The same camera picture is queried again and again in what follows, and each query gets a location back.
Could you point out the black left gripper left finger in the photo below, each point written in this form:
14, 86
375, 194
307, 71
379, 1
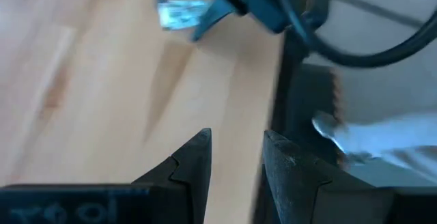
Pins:
184, 190

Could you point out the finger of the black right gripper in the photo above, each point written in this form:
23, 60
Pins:
215, 15

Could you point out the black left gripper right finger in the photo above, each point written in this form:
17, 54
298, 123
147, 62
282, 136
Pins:
297, 190

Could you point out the green white stevia packet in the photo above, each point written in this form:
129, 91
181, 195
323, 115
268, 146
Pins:
181, 14

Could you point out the black hazard-striped floor mat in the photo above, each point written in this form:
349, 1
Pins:
317, 91

